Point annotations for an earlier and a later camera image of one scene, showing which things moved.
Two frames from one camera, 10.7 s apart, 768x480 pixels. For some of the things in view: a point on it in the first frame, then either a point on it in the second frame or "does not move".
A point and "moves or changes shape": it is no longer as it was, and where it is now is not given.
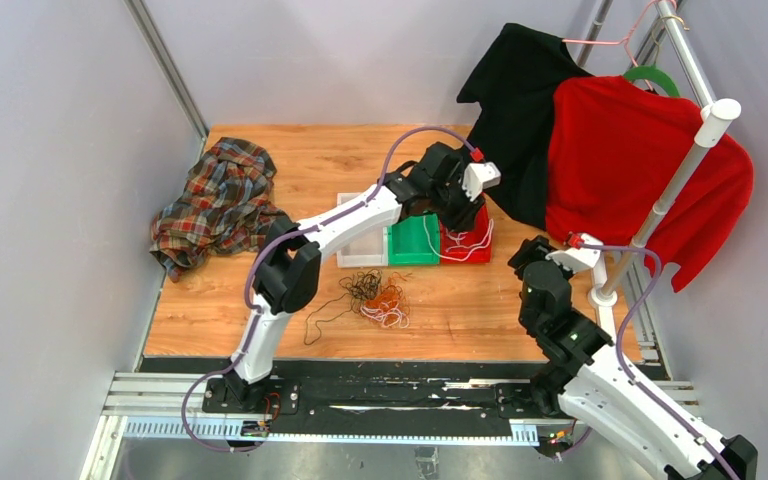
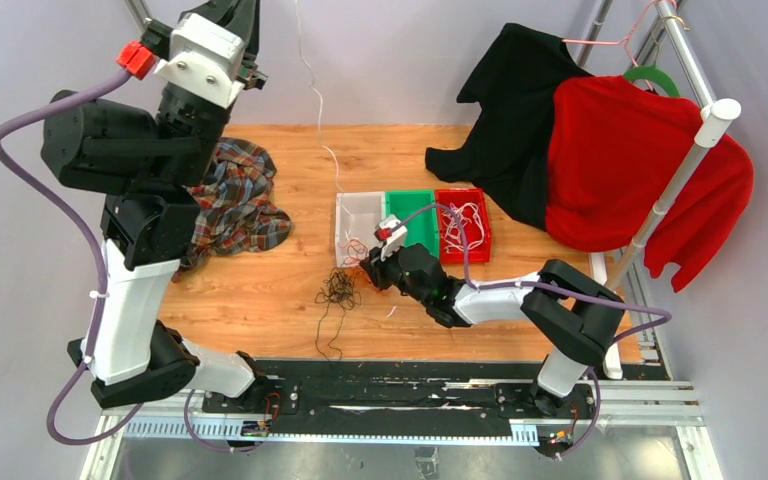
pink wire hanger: x=625 y=41 does not move
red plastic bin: x=472 y=247 does not move
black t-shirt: x=514 y=80 does not move
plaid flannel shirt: x=227 y=207 does not move
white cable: x=474 y=248 moves or changes shape
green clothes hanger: x=652 y=73 does not move
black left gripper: x=464 y=220 → x=240 y=17
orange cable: x=390 y=304 → x=347 y=244
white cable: x=388 y=314 → x=321 y=127
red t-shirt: x=612 y=149 does not move
